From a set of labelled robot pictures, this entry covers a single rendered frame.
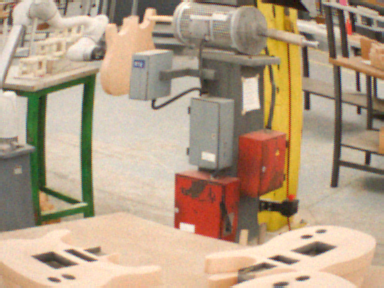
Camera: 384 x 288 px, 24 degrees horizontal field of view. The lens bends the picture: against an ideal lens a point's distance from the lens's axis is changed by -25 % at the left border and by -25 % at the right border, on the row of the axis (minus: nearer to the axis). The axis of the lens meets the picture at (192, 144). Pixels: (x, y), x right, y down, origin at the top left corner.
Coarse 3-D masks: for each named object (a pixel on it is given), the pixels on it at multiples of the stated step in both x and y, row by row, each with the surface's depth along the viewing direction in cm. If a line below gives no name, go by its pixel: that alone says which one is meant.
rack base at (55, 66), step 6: (48, 54) 551; (48, 60) 529; (54, 60) 526; (60, 60) 531; (66, 60) 535; (30, 66) 541; (48, 66) 529; (54, 66) 528; (60, 66) 532; (66, 66) 537; (48, 72) 530; (54, 72) 529; (60, 72) 534
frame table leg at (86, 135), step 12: (84, 84) 544; (84, 96) 545; (84, 108) 546; (84, 120) 547; (84, 132) 548; (84, 144) 549; (84, 156) 551; (84, 168) 552; (84, 180) 554; (84, 192) 556; (84, 216) 560
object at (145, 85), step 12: (132, 60) 456; (144, 60) 452; (156, 60) 455; (168, 60) 461; (132, 72) 457; (144, 72) 453; (156, 72) 457; (132, 84) 458; (144, 84) 454; (156, 84) 458; (168, 84) 464; (132, 96) 459; (144, 96) 455; (156, 96) 460; (180, 96) 463; (156, 108) 467
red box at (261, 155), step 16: (256, 0) 465; (272, 80) 471; (272, 96) 464; (272, 112) 465; (240, 144) 461; (256, 144) 456; (272, 144) 461; (240, 160) 462; (256, 160) 457; (272, 160) 463; (240, 176) 463; (256, 176) 458; (272, 176) 465; (240, 192) 464; (256, 192) 459
